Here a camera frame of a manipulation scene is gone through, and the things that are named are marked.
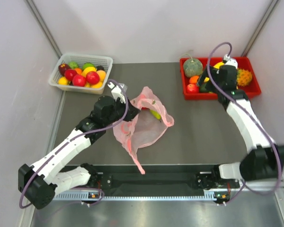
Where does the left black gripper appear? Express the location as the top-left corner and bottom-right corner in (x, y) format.
(104, 96), (141, 126)

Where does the green apple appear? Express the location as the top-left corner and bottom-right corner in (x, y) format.
(82, 62), (95, 70)

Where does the dark red fruit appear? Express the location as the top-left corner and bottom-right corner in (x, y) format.
(58, 63), (71, 76)

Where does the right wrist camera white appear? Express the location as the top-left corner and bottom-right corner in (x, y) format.
(222, 54), (238, 69)

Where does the white perforated plastic basket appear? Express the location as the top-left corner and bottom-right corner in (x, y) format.
(48, 53), (113, 95)

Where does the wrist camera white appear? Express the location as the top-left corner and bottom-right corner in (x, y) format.
(108, 82), (125, 104)
(222, 54), (238, 69)

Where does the grey slotted cable duct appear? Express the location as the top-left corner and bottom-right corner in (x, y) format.
(53, 190), (229, 201)

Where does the green lime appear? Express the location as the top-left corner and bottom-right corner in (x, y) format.
(68, 61), (79, 69)

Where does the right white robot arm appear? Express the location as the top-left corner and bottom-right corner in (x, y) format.
(198, 64), (284, 187)

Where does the orange fruit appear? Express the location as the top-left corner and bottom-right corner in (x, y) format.
(189, 76), (199, 84)

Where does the red apple right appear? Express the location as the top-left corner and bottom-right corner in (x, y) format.
(86, 71), (100, 85)

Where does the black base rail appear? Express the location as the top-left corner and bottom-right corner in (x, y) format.
(61, 163), (228, 197)

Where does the orange peach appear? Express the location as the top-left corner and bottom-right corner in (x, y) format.
(97, 70), (106, 82)

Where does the green melon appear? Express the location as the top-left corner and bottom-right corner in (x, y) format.
(182, 50), (203, 78)

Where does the yellow lemon in basket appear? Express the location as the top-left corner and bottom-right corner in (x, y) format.
(58, 77), (69, 86)

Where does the red apple in tray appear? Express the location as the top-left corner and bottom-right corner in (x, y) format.
(186, 84), (199, 94)

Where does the orange pineapple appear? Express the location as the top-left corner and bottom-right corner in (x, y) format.
(237, 69), (253, 87)

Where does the yellow fruit in basket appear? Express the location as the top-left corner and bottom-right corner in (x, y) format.
(82, 67), (97, 77)

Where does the pink printed plastic bag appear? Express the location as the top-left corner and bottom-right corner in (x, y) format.
(113, 87), (175, 175)

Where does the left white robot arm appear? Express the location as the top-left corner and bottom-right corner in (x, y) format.
(18, 96), (140, 210)

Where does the red apple middle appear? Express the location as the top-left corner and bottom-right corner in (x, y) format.
(72, 74), (87, 87)

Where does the dark mangosteen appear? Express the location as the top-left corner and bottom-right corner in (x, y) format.
(96, 66), (105, 71)

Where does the small orange tangerine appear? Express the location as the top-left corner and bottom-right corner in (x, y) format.
(74, 68), (83, 75)

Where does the red plastic tray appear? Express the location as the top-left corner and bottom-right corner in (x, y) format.
(179, 56), (262, 101)

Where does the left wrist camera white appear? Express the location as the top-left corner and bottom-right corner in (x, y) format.
(108, 82), (125, 104)

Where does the green yellow fruit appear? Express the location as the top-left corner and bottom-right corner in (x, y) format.
(150, 110), (161, 121)

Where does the dark green avocado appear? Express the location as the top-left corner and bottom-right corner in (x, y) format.
(199, 83), (211, 93)

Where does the yellow banana bunch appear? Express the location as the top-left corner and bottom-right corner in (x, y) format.
(213, 61), (225, 69)

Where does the red apple left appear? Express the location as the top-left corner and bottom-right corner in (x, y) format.
(64, 69), (77, 81)

